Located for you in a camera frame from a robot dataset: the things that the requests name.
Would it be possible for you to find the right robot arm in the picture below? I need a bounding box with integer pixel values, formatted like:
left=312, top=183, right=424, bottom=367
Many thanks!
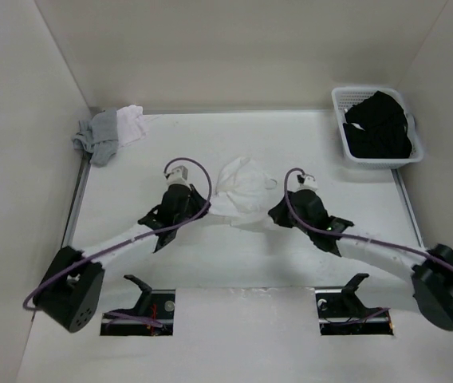
left=268, top=188, right=453, bottom=331

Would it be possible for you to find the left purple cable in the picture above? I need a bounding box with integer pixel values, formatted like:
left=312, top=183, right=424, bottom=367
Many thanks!
left=22, top=157, right=213, bottom=328

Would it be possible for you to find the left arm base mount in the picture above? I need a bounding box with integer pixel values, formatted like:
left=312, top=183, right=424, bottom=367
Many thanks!
left=100, top=274, right=176, bottom=337

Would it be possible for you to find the folded white tank top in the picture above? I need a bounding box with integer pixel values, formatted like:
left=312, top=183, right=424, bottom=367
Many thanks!
left=116, top=105, right=148, bottom=148

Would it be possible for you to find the black tank top pile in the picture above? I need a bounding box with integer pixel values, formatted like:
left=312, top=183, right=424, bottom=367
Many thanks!
left=343, top=91, right=412, bottom=159

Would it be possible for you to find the folded grey tank top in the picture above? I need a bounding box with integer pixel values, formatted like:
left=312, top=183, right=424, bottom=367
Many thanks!
left=71, top=108, right=119, bottom=168

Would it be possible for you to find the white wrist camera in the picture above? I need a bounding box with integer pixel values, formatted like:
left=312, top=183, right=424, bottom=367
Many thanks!
left=164, top=165, right=189, bottom=187
left=296, top=173, right=318, bottom=192

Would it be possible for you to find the white tank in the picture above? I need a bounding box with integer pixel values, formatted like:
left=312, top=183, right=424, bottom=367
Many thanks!
left=209, top=156, right=278, bottom=230
left=116, top=105, right=148, bottom=148

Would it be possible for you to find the white plastic basket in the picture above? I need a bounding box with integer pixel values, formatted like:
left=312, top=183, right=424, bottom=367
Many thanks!
left=331, top=86, right=424, bottom=170

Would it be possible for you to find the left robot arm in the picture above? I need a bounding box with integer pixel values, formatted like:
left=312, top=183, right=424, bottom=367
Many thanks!
left=24, top=184, right=211, bottom=334

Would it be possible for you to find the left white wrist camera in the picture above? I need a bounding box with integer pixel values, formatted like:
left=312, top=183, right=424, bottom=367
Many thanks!
left=164, top=165, right=189, bottom=187

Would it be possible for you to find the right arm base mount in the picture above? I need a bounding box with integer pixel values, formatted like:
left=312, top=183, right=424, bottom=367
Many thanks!
left=315, top=273, right=394, bottom=336

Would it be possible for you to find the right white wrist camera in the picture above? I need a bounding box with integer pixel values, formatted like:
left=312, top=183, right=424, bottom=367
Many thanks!
left=296, top=173, right=318, bottom=192

